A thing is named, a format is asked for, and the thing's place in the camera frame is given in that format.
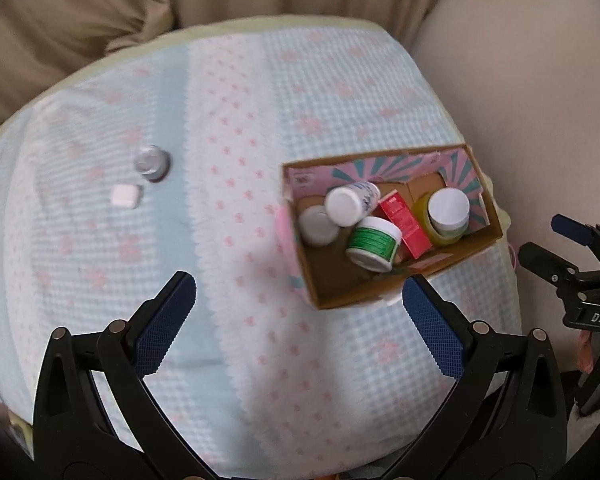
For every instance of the white lid yellow jar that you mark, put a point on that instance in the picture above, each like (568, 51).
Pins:
(443, 215)

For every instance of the white medicine bottle blue label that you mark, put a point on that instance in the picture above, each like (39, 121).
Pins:
(349, 204)

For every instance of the small white square case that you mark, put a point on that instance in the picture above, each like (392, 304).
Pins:
(126, 196)

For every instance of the green label white-lid jar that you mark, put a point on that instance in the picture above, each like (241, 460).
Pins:
(373, 243)

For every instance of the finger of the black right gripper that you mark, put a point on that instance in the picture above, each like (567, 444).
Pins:
(583, 234)
(544, 264)

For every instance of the small metal can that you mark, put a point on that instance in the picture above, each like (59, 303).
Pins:
(152, 163)

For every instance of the cardboard box patterned lining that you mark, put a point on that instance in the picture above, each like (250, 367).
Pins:
(325, 276)

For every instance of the red carton box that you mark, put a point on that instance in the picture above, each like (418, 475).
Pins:
(394, 208)

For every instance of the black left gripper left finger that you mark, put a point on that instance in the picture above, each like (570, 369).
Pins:
(94, 417)

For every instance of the small white-lid jar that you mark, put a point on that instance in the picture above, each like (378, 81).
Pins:
(316, 228)

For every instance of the checked floral bed blanket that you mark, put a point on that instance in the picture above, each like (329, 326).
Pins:
(259, 383)

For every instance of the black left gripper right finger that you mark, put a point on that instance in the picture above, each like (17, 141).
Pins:
(505, 416)

